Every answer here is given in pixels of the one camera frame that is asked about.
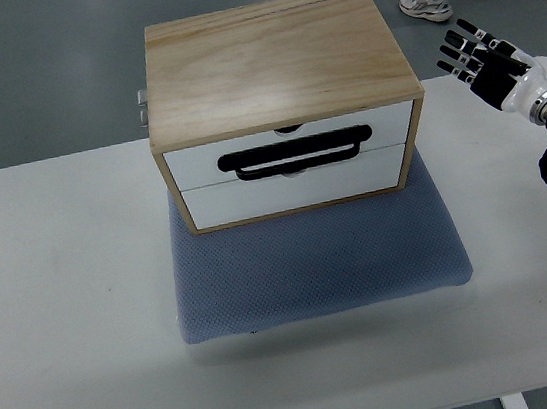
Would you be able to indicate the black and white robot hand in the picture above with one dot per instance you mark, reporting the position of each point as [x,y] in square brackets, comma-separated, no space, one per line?
[496,71]

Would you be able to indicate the white drawer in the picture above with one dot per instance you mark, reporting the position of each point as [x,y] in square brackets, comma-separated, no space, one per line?
[196,167]
[237,200]

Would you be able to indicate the white table leg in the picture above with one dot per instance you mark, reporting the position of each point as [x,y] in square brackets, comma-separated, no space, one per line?
[513,401]

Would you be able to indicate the white sneaker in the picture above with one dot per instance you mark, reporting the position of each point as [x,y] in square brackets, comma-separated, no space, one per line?
[430,10]

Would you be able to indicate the wooden drawer cabinet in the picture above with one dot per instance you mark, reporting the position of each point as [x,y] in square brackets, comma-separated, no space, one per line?
[274,66]

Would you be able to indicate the blue-grey mesh cushion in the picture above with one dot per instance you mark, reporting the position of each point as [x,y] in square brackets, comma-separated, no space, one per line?
[315,263]

